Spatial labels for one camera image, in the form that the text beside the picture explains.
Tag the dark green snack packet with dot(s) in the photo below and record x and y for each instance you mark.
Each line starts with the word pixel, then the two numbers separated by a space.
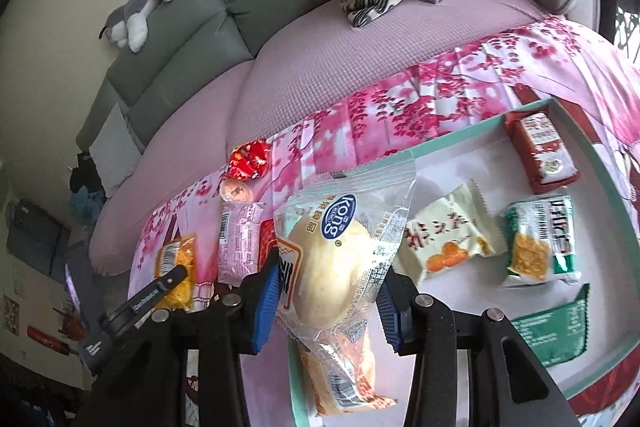
pixel 550 329

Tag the dark clothes pile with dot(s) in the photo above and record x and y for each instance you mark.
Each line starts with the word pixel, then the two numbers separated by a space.
pixel 85 192

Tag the pink snack packet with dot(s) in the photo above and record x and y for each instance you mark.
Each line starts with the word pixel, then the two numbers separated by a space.
pixel 240 239

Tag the red flat snack packet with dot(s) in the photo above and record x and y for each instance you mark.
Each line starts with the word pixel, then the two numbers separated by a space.
pixel 267 239

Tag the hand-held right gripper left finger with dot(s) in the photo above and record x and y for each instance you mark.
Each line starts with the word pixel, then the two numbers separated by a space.
pixel 265 307

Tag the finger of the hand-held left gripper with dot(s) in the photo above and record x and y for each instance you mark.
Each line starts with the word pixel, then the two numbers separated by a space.
pixel 150 294

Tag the red and white snack packet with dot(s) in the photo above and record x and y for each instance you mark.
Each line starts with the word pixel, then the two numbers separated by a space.
pixel 542 152

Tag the light grey cushion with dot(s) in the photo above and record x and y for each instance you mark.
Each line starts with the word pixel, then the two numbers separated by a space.
pixel 112 152

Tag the white box with teal rim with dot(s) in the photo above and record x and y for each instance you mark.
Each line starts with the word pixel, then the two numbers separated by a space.
pixel 465 157

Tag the green and yellow snack packet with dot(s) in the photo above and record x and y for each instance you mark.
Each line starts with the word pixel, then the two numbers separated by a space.
pixel 542 242

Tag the orange bun packet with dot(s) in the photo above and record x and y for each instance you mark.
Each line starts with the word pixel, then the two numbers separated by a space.
pixel 345 382

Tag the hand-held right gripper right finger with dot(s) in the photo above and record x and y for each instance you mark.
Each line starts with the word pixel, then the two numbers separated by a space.
pixel 390 317

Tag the pale bun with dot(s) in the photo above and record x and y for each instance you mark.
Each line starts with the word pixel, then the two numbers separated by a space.
pixel 325 267

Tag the red candy packet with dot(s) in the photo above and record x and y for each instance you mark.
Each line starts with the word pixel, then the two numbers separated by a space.
pixel 247 159

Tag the small jelly cup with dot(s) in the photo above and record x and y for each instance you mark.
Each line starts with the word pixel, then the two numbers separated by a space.
pixel 235 191

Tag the cream snack packet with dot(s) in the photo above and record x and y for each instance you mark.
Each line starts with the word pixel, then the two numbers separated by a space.
pixel 445 242

